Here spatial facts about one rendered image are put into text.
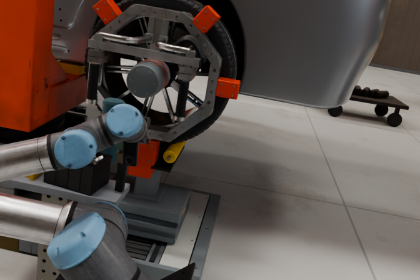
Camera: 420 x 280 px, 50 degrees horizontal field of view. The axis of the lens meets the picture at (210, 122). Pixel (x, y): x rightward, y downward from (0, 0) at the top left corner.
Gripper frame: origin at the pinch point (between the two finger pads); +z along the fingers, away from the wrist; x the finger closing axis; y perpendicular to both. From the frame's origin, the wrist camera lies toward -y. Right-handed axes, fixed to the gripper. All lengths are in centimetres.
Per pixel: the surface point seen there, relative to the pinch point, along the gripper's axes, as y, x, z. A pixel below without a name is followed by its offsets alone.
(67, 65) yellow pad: 40, 56, 77
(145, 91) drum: 20.8, 3.7, 14.5
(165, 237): -36, -12, 58
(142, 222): -31, 0, 57
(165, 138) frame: 6.8, -5.4, 36.1
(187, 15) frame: 53, -7, 14
